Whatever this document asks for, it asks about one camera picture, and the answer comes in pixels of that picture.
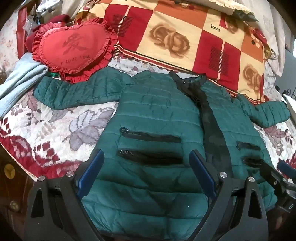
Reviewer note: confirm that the checked rose print blanket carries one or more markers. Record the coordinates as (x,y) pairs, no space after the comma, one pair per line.
(189,39)

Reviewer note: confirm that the green quilted jacket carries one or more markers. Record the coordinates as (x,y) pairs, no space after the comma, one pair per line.
(152,129)

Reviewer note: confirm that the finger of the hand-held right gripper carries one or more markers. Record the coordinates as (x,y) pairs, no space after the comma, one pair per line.
(286,165)
(274,176)

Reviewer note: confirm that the red heart-shaped pillow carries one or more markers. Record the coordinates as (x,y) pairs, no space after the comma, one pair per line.
(74,47)

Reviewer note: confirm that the light blue cloth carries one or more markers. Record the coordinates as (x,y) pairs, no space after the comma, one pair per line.
(20,81)

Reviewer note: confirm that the white cloth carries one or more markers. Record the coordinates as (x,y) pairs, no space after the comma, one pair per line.
(275,27)

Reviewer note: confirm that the floral bed blanket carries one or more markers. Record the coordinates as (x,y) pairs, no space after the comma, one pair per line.
(57,132)

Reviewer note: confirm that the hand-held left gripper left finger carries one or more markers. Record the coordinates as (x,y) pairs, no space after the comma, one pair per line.
(89,172)

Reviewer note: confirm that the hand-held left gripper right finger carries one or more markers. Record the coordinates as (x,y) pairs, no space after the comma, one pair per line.
(203,176)

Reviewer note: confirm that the brown wooden bed frame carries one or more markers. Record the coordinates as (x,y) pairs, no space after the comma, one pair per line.
(13,185)

